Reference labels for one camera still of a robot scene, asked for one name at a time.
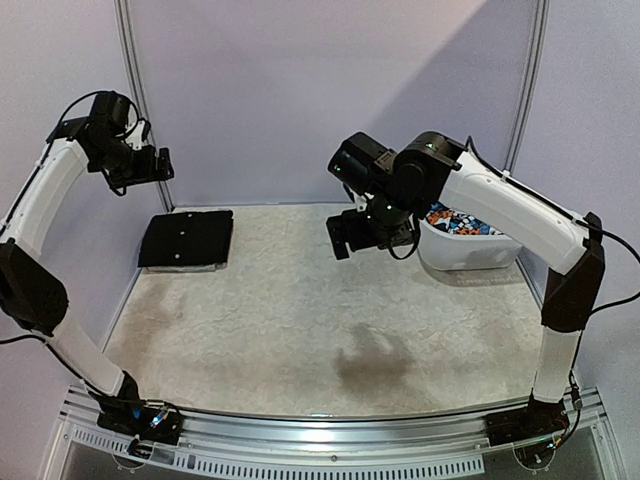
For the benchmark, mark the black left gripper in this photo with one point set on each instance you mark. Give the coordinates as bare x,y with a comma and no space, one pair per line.
148,171

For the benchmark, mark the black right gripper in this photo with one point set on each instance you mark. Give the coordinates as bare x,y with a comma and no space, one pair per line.
341,233

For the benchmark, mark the black garment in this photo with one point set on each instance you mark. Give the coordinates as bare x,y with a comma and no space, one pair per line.
187,239

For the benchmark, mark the grey t-shirt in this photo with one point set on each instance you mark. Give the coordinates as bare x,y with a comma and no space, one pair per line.
179,269

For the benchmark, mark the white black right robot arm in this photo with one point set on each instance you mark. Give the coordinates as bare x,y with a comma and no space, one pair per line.
398,190

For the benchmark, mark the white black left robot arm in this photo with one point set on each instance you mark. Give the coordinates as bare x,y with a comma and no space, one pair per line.
112,141

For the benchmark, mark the translucent white laundry basket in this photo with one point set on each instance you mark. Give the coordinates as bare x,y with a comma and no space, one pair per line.
445,252

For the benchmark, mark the navy printed garment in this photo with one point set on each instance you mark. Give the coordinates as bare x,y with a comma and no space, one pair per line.
457,223

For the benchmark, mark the aluminium left corner post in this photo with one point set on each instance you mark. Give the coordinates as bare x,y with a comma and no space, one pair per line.
124,22

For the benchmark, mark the aluminium corner post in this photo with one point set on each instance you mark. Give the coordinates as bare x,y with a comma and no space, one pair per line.
528,84
124,22

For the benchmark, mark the aluminium front rail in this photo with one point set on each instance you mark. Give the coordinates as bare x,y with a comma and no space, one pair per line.
453,445

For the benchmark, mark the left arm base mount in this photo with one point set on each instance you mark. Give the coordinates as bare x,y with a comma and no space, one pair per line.
149,420

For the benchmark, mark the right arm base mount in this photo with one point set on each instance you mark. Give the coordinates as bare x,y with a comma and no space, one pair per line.
535,419

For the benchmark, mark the aluminium right corner post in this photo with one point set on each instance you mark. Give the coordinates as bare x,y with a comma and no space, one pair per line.
528,84

